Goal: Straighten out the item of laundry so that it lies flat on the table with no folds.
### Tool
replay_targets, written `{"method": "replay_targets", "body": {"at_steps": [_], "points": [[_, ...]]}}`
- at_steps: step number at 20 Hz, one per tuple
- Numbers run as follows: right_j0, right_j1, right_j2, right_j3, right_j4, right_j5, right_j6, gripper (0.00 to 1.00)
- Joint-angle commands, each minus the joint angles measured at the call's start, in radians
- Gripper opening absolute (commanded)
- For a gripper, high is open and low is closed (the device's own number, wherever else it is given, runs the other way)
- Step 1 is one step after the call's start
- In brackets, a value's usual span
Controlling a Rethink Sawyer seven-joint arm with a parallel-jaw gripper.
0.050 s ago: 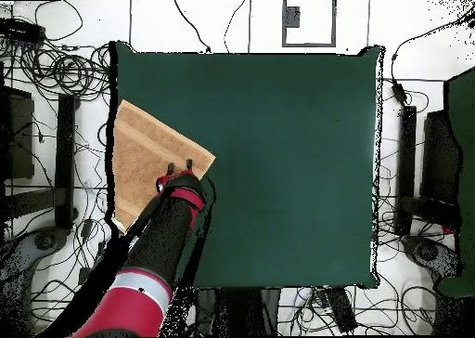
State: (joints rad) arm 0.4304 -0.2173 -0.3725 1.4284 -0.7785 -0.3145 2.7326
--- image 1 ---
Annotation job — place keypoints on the black furniture panel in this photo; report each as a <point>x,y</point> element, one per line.
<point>18,137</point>
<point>439,156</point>

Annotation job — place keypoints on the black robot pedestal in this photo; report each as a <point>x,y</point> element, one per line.
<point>241,312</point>

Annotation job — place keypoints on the green hanging cloth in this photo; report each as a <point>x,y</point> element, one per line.
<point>465,167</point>

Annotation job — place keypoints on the black power strip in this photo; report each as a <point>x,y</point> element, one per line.
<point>22,31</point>
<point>341,308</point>

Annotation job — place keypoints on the orange terry towel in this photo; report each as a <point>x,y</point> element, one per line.
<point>148,148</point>

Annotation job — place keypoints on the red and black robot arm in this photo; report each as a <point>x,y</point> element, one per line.
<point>156,249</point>

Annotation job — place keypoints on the black power adapter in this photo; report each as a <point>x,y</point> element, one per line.
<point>399,93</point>
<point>87,228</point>
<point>83,275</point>

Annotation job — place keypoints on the dark grey block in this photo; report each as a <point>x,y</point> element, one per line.
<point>293,18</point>

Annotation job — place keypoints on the dark green table cloth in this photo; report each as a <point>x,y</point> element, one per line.
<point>297,148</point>

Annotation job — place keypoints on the black stand bar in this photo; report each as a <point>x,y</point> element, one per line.
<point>406,167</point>
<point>65,159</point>

